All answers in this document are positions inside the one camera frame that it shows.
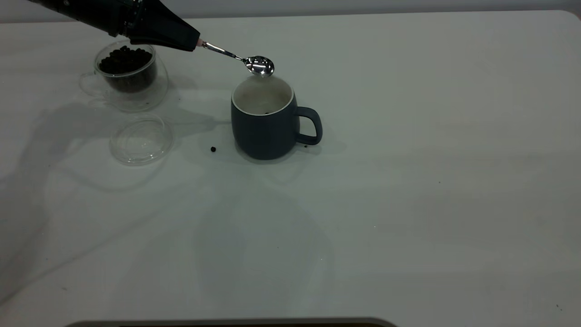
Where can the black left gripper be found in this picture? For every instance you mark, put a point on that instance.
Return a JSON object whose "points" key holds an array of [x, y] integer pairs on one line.
{"points": [[125, 16]]}

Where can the dark grey ceramic mug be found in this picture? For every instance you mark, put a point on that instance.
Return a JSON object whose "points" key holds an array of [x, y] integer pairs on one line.
{"points": [[263, 134]]}

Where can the pile of coffee beans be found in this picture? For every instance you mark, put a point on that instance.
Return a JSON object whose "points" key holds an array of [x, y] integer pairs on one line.
{"points": [[125, 63]]}

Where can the clear round glass lid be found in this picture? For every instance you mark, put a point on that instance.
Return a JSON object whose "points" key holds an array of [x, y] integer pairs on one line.
{"points": [[141, 141]]}

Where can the clear double-wall glass cup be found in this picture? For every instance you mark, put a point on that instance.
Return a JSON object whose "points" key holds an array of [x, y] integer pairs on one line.
{"points": [[136, 93]]}

